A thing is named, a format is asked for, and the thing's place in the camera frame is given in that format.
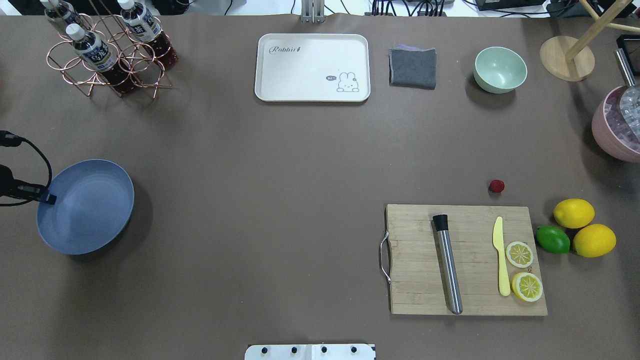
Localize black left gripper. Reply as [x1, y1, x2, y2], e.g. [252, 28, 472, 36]
[10, 183, 57, 205]

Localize blue plate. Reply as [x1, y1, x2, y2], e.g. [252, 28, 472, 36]
[36, 159, 135, 256]

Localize red strawberry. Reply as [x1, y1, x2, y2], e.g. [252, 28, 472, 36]
[488, 178, 506, 194]

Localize dark drink bottle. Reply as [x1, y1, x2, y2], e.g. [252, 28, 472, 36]
[118, 0, 178, 69]
[66, 23, 137, 94]
[39, 0, 87, 37]

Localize cream rabbit tray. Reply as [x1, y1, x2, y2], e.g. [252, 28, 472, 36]
[254, 33, 371, 103]

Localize bamboo cutting board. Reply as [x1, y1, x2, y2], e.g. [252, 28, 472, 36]
[385, 203, 547, 317]

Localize grey folded cloth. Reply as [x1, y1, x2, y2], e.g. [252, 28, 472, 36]
[389, 44, 438, 90]

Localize steel muddler black tip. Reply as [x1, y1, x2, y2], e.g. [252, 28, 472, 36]
[432, 214, 463, 315]

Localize yellow plastic knife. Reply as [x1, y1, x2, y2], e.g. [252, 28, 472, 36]
[492, 216, 511, 297]

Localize mint green bowl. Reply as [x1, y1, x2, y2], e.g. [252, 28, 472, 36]
[473, 47, 528, 94]

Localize lemon half slice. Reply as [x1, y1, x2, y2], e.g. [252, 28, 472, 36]
[510, 272, 544, 302]
[505, 241, 534, 269]

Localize green lime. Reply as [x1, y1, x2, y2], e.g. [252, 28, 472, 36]
[535, 225, 570, 255]

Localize yellow lemon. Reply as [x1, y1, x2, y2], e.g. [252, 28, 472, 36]
[553, 198, 595, 229]
[573, 223, 617, 258]

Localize wooden cup tree stand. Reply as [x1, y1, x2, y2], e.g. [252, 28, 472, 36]
[539, 0, 640, 82]

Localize pink ice bowl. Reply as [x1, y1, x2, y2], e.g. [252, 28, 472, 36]
[591, 85, 640, 164]

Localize metal ice scoop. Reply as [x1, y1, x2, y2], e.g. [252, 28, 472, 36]
[615, 48, 640, 139]

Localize copper wire bottle rack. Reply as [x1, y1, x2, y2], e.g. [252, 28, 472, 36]
[41, 0, 178, 99]

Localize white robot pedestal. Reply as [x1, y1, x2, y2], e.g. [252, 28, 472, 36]
[244, 343, 377, 360]

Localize aluminium frame post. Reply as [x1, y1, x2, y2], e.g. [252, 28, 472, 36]
[300, 0, 326, 23]

